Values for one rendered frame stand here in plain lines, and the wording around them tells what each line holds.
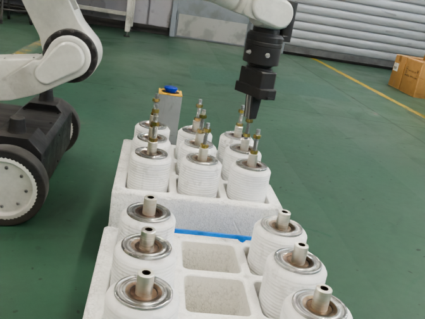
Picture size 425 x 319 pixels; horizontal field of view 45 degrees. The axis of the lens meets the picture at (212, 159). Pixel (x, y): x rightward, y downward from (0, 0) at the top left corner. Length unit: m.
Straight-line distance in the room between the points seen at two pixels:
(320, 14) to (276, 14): 5.26
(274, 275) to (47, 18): 0.94
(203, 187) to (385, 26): 5.74
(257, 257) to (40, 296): 0.45
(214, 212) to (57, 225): 0.43
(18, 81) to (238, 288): 0.86
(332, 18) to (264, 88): 5.29
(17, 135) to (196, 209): 0.50
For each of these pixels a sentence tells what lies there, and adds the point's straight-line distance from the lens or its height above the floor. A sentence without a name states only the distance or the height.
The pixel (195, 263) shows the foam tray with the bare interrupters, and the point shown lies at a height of 0.13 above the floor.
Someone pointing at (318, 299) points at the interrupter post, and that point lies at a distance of 0.71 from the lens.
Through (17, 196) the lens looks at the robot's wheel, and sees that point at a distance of 1.34.
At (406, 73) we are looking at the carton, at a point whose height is 0.17.
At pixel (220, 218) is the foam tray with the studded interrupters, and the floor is 0.14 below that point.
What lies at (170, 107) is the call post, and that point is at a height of 0.27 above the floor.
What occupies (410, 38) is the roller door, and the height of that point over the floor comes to 0.40.
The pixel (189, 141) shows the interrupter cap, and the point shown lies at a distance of 1.30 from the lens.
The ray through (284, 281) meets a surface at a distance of 0.79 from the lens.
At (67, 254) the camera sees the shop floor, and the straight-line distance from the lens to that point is 1.25.
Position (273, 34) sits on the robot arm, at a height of 0.55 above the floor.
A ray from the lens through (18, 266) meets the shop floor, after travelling 1.20.
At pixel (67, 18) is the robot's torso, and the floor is 0.49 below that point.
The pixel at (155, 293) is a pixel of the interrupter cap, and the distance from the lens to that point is 0.68.
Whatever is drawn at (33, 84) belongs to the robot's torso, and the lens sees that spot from 1.45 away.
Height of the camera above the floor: 0.63
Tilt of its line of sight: 18 degrees down
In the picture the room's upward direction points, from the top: 9 degrees clockwise
